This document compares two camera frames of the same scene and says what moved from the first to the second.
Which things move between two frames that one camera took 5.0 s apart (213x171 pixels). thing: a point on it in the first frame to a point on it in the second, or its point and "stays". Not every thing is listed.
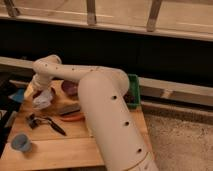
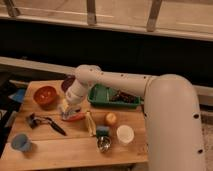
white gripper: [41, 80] to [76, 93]
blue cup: [21, 143] stays
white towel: [43, 99] to [65, 110]
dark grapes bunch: [129, 98] stays
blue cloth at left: [19, 95] stays
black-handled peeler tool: [35, 122] stays
